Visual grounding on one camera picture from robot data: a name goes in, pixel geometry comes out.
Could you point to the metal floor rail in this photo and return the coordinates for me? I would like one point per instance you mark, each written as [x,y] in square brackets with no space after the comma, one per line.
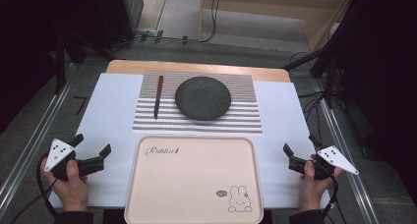
[344,152]
[36,129]

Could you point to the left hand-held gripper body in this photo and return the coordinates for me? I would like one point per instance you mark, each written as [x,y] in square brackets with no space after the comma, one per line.
[58,153]

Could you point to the dark cabinet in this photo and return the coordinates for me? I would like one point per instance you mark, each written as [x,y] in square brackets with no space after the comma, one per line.
[108,14]

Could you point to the pink tray with rabbit print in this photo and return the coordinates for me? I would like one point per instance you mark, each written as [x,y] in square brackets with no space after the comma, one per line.
[193,181]

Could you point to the black metal stand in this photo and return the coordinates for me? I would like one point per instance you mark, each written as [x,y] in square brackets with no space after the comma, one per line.
[329,76]
[60,63]

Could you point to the striped placemat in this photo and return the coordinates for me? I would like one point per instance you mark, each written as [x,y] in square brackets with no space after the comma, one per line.
[244,119]

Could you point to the dark round plate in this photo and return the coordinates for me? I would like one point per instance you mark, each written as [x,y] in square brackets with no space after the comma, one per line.
[203,98]

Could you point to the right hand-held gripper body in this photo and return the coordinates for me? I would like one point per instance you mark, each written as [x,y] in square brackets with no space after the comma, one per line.
[331,158]

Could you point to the red and black chopsticks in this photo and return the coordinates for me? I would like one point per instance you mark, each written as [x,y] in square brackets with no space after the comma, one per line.
[158,98]

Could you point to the beige wooden frame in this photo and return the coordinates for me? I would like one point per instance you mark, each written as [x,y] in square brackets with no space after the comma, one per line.
[278,8]

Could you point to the white table sheet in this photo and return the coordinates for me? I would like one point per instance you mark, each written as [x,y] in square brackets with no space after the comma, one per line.
[111,112]

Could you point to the wooden table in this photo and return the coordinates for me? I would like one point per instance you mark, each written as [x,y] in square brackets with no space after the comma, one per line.
[196,67]

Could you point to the person's right hand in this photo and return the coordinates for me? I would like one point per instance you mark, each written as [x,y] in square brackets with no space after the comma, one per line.
[311,188]

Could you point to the person's left hand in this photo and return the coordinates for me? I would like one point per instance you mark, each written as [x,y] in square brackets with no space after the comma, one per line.
[70,189]

